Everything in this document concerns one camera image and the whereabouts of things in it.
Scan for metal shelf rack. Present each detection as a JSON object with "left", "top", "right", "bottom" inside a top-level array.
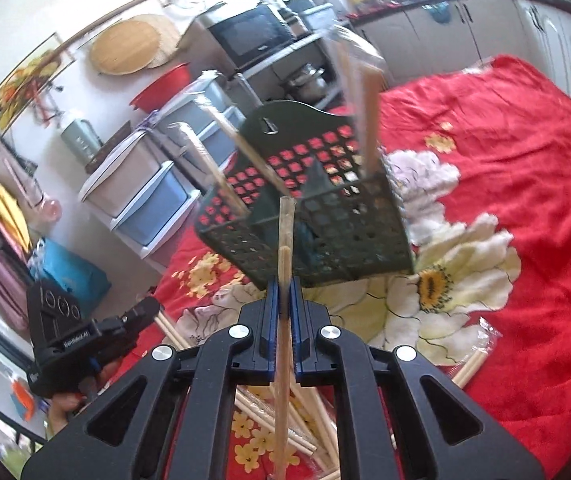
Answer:
[{"left": 196, "top": 10, "right": 361, "bottom": 111}]

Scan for pile of chopsticks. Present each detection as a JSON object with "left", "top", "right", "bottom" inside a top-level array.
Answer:
[{"left": 156, "top": 310, "right": 499, "bottom": 480}]

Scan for pastel plastic drawer tower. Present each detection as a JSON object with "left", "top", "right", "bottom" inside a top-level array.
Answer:
[{"left": 78, "top": 130, "right": 201, "bottom": 261}]

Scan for black microwave oven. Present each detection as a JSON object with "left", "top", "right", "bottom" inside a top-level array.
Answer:
[{"left": 208, "top": 4, "right": 296, "bottom": 68}]

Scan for blue plastic bag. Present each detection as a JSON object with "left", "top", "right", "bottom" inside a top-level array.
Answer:
[{"left": 30, "top": 237, "right": 112, "bottom": 306}]

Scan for white base cabinets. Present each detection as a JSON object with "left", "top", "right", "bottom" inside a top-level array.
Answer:
[{"left": 355, "top": 0, "right": 571, "bottom": 126}]

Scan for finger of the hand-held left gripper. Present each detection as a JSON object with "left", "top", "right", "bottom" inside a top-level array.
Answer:
[{"left": 96, "top": 296, "right": 161, "bottom": 361}]

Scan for round woven straw mat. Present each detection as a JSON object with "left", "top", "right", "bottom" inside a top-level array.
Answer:
[{"left": 136, "top": 14, "right": 184, "bottom": 68}]

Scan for blue hanging basket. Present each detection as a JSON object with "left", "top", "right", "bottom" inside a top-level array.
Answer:
[{"left": 423, "top": 2, "right": 451, "bottom": 23}]

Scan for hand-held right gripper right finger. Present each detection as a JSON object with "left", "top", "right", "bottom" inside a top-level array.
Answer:
[{"left": 289, "top": 276, "right": 546, "bottom": 480}]

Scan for steel cooking pot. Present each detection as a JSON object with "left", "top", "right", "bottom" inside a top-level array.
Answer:
[{"left": 285, "top": 64, "right": 329, "bottom": 101}]

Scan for red floral tablecloth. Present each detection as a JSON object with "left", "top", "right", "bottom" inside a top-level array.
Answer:
[{"left": 153, "top": 55, "right": 571, "bottom": 480}]

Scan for round bamboo tray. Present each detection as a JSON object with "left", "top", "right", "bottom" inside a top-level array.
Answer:
[{"left": 90, "top": 20, "right": 161, "bottom": 76}]

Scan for person's left hand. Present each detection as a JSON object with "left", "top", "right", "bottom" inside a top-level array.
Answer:
[{"left": 46, "top": 391, "right": 89, "bottom": 438}]

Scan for blue plastic drawer tower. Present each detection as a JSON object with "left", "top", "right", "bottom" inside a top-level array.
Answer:
[{"left": 156, "top": 75, "right": 246, "bottom": 171}]

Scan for grey plastic crate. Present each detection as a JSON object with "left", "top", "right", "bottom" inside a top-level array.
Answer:
[{"left": 300, "top": 2, "right": 336, "bottom": 31}]

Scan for red plastic basin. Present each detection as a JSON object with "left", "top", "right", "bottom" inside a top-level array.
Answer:
[{"left": 130, "top": 62, "right": 191, "bottom": 113}]

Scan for wooden chopstick pair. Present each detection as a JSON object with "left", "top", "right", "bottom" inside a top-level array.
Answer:
[
  {"left": 168, "top": 122, "right": 251, "bottom": 218},
  {"left": 196, "top": 72, "right": 293, "bottom": 198},
  {"left": 272, "top": 195, "right": 299, "bottom": 480},
  {"left": 330, "top": 25, "right": 389, "bottom": 181}
]

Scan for colourful fruit wall poster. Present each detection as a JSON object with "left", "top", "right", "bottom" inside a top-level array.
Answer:
[{"left": 0, "top": 32, "right": 76, "bottom": 131}]

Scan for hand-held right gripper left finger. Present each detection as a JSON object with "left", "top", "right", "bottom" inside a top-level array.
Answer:
[{"left": 20, "top": 277, "right": 281, "bottom": 480}]

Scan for green perforated utensil holder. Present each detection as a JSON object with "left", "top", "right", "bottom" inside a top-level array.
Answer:
[{"left": 194, "top": 100, "right": 416, "bottom": 288}]

